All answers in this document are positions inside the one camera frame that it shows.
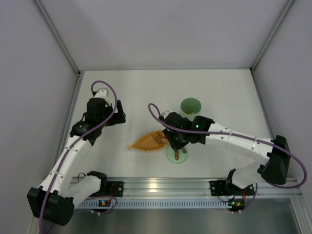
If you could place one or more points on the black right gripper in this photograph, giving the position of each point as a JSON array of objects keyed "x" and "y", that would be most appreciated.
[{"x": 174, "y": 140}]

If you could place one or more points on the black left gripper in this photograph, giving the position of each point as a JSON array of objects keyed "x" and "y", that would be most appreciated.
[{"x": 118, "y": 113}]

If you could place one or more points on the metal serving tongs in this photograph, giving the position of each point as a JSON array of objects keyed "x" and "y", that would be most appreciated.
[{"x": 183, "y": 150}]

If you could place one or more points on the green lid with wooden handle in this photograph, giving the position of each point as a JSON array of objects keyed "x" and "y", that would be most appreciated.
[{"x": 176, "y": 157}]

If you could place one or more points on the green cylindrical lunch container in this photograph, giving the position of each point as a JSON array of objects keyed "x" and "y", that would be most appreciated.
[{"x": 190, "y": 108}]

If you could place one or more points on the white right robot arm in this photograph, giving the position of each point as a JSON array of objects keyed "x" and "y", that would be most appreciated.
[{"x": 271, "y": 163}]

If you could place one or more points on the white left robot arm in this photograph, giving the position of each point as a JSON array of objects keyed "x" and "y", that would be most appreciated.
[{"x": 55, "y": 200}]

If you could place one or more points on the boat-shaped woven bamboo basket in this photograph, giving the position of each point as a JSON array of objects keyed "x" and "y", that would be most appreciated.
[{"x": 147, "y": 143}]

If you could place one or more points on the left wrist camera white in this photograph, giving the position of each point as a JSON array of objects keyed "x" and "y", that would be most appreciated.
[{"x": 102, "y": 93}]

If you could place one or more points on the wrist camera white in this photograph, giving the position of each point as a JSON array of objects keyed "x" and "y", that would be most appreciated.
[
  {"x": 102, "y": 93},
  {"x": 165, "y": 113}
]

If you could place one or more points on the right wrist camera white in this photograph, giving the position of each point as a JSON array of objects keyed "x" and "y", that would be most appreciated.
[{"x": 165, "y": 113}]

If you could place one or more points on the slotted grey cable duct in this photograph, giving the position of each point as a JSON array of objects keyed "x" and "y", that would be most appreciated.
[{"x": 209, "y": 203}]

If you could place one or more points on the aluminium mounting rail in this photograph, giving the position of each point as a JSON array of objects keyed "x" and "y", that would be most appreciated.
[{"x": 163, "y": 188}]

